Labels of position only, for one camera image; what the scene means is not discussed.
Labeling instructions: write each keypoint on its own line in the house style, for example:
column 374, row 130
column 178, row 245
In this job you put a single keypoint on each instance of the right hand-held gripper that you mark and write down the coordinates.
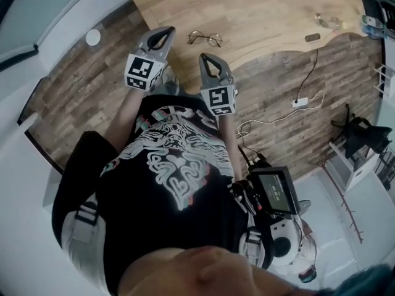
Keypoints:
column 219, row 99

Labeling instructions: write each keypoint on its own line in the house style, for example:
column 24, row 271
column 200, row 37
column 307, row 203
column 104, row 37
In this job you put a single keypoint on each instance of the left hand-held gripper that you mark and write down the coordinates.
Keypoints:
column 140, row 69

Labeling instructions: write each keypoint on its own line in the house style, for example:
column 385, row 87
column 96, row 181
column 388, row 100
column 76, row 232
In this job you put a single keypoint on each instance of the round thin-framed glasses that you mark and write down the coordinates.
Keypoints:
column 212, row 35

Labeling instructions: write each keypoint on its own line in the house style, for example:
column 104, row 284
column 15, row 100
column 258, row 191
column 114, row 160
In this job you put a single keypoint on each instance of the person's right forearm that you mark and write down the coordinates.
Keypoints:
column 230, row 143

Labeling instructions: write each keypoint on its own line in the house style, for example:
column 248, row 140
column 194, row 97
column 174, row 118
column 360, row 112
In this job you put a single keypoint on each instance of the person's left forearm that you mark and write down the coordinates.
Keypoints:
column 128, row 116

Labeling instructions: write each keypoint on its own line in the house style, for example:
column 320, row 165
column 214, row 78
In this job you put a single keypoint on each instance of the grey shoe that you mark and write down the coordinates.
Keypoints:
column 169, row 83

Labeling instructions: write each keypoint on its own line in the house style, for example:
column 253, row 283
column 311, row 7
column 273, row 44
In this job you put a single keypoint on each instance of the white round disc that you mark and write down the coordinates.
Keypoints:
column 93, row 37

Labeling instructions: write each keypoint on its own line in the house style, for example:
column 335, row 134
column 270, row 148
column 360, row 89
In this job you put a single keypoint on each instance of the white power strip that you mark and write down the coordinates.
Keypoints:
column 301, row 102

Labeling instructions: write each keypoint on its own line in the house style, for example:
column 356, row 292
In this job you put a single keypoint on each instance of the black oval object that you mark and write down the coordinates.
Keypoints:
column 312, row 37

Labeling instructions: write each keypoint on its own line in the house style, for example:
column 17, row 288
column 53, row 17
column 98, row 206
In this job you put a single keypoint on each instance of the clear plastic wrapper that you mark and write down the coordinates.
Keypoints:
column 328, row 22

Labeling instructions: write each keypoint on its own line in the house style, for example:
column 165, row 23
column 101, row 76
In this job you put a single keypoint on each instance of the dark-framed glass door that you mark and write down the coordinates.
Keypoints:
column 37, row 17

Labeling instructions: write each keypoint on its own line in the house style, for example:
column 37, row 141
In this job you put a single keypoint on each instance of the black monitor screen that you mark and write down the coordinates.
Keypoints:
column 276, row 191

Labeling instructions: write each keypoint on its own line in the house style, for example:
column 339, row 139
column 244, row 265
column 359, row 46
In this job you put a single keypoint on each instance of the black printed t-shirt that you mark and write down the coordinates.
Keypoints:
column 154, row 211

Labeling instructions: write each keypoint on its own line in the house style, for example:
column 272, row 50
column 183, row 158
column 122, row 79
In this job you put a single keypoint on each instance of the black chair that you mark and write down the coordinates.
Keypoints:
column 361, row 134

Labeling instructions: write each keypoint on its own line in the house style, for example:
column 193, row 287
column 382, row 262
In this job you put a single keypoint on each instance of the white shelf unit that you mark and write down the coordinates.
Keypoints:
column 348, row 165

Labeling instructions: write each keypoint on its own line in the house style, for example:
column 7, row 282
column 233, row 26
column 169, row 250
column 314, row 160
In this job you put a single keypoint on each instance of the white device with black dial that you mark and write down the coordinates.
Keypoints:
column 284, row 242

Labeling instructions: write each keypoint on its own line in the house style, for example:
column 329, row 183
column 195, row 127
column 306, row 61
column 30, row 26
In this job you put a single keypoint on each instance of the red coat rack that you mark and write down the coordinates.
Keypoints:
column 347, row 207

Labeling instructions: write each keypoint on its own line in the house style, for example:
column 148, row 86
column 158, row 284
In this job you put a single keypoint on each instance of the person's chin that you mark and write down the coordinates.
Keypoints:
column 200, row 273

